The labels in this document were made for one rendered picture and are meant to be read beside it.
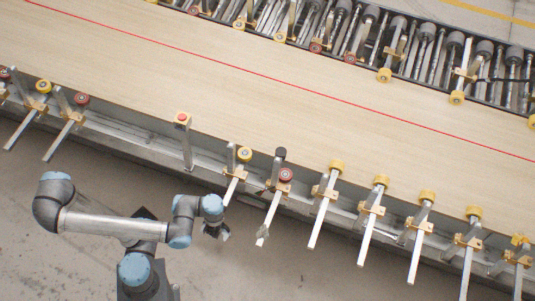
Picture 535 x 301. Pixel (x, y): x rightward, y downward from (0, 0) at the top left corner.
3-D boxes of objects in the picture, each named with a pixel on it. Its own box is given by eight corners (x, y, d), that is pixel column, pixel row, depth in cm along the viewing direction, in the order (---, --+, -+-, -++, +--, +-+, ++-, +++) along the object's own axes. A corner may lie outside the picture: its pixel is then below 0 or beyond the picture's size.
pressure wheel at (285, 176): (288, 192, 286) (289, 181, 276) (274, 187, 287) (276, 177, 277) (292, 180, 290) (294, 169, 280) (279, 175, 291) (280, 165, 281)
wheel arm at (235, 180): (219, 227, 272) (218, 223, 268) (213, 224, 272) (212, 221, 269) (248, 160, 294) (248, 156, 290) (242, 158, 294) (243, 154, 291)
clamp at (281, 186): (287, 196, 281) (288, 192, 277) (264, 189, 283) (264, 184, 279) (291, 188, 284) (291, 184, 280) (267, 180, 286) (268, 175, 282)
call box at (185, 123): (187, 133, 260) (185, 125, 254) (174, 129, 261) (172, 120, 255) (192, 122, 264) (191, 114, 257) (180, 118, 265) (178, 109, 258)
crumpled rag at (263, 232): (267, 242, 263) (267, 240, 261) (254, 237, 263) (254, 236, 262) (272, 227, 267) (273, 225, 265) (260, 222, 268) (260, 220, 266)
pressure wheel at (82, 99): (77, 105, 307) (73, 93, 297) (91, 101, 309) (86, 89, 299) (80, 116, 303) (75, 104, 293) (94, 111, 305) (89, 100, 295)
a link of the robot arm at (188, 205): (169, 214, 220) (198, 216, 221) (174, 190, 226) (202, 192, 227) (171, 223, 228) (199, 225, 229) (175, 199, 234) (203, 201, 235)
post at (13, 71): (40, 120, 313) (11, 69, 272) (34, 119, 313) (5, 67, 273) (43, 116, 315) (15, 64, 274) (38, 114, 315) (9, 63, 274)
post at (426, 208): (402, 245, 284) (431, 209, 243) (396, 243, 284) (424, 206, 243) (403, 240, 286) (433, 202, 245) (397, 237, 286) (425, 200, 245)
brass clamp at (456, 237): (477, 254, 260) (480, 250, 256) (450, 245, 262) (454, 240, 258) (478, 243, 264) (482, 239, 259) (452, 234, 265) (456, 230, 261)
